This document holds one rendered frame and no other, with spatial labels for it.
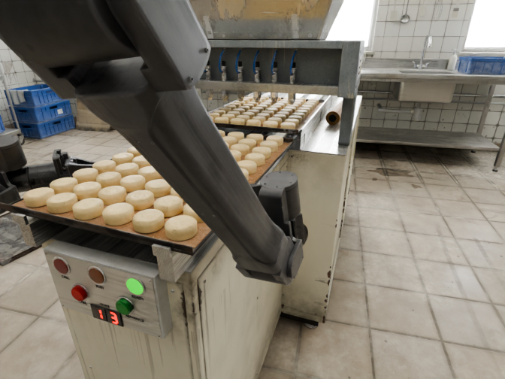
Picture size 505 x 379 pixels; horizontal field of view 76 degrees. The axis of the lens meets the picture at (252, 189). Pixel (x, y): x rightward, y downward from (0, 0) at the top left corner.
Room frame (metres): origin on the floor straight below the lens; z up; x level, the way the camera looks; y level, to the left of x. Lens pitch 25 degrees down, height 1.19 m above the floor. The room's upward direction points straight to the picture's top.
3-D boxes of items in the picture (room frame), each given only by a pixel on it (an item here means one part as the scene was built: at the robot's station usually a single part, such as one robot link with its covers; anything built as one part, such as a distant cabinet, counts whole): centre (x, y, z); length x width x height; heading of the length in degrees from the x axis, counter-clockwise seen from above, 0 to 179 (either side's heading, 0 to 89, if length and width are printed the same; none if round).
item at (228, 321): (0.81, 0.15, 0.45); 0.70 x 0.34 x 0.90; 161
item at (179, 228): (0.44, 0.11, 0.91); 0.05 x 0.05 x 0.02
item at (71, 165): (0.73, 0.40, 0.89); 0.09 x 0.07 x 0.07; 115
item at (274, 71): (1.14, -0.07, 1.07); 0.06 x 0.03 x 0.18; 161
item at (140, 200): (0.54, 0.21, 0.91); 0.05 x 0.05 x 0.02
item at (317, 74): (1.29, -0.02, 1.01); 0.72 x 0.33 x 0.34; 71
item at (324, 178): (1.73, -0.18, 0.42); 1.28 x 0.72 x 0.84; 161
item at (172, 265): (1.34, -0.20, 0.87); 2.01 x 0.03 x 0.07; 161
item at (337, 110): (1.60, -0.43, 0.87); 0.40 x 0.06 x 0.06; 156
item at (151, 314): (0.47, 0.27, 0.77); 0.24 x 0.04 x 0.14; 71
